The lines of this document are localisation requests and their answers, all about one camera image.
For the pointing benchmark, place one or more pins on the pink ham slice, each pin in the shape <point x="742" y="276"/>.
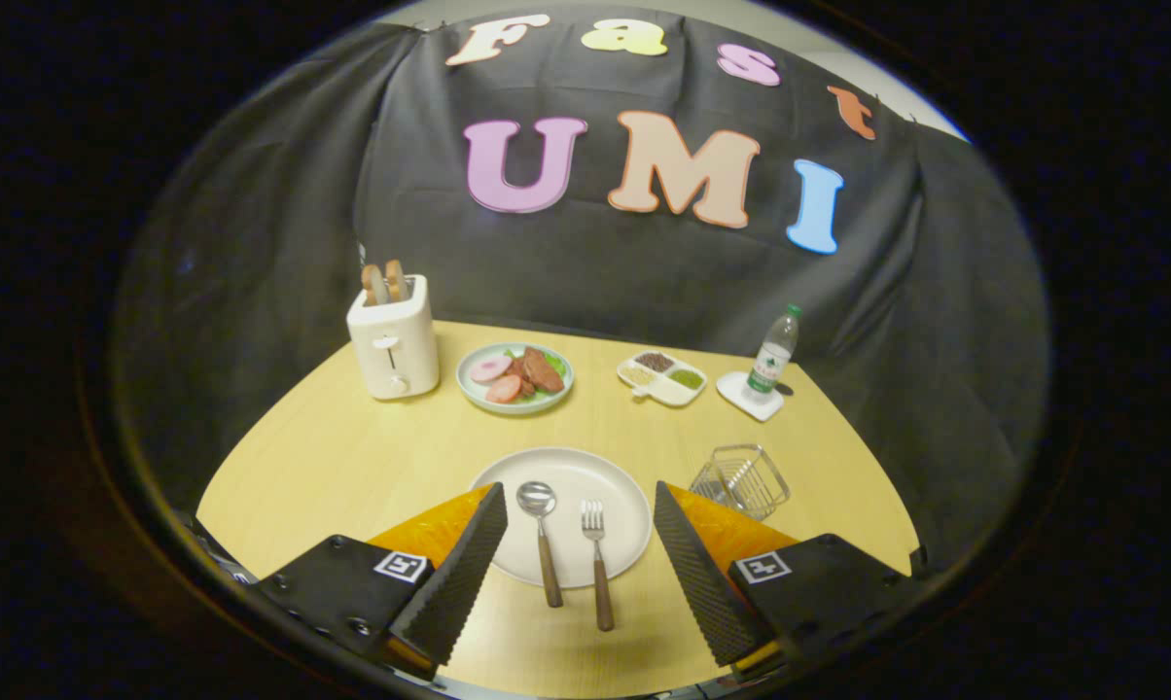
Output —
<point x="503" y="390"/>
<point x="491" y="368"/>

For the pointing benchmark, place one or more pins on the beige round plate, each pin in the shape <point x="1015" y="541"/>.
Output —
<point x="566" y="472"/>

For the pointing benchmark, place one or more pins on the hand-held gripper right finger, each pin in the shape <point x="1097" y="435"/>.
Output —
<point x="702" y="578"/>

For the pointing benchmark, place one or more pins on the brown bread slice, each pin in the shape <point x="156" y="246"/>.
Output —
<point x="374" y="286"/>
<point x="397" y="280"/>

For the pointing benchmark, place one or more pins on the black backdrop cloth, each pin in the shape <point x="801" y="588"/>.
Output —
<point x="644" y="282"/>

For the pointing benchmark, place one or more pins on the white square coaster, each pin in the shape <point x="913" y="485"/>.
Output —
<point x="736" y="397"/>

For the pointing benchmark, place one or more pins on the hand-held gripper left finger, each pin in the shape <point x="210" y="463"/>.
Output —
<point x="454" y="578"/>

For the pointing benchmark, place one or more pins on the white toaster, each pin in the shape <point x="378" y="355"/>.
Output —
<point x="396" y="350"/>

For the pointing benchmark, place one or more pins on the white divided condiment dish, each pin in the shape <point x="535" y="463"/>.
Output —
<point x="665" y="391"/>

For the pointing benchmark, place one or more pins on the clear plastic water bottle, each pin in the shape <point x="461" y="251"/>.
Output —
<point x="770" y="360"/>

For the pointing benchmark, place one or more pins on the green lettuce leaf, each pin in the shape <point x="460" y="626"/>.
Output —
<point x="554" y="361"/>

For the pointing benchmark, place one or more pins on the brown sausage piece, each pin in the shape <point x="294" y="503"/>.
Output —
<point x="543" y="371"/>

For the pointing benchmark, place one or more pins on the light green plate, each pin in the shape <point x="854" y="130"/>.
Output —
<point x="527" y="403"/>

